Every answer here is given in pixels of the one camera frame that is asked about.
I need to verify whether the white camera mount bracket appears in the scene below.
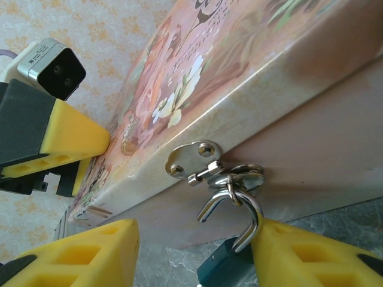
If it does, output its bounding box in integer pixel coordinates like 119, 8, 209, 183
0, 41, 38, 83

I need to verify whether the silver black wrist camera box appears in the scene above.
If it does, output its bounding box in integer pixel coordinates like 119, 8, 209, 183
17, 38, 87, 102

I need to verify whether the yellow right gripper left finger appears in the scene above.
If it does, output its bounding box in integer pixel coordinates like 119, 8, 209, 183
0, 218, 140, 287

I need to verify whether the teal padlock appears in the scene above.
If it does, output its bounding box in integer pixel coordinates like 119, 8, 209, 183
196, 176, 265, 287

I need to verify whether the silver metal hasp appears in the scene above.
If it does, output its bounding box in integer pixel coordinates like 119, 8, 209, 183
165, 139, 266, 199

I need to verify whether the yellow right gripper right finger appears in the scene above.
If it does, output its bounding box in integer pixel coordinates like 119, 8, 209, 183
250, 215, 383, 287

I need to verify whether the floral print storage box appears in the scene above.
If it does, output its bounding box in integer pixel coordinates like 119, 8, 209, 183
68, 0, 383, 251

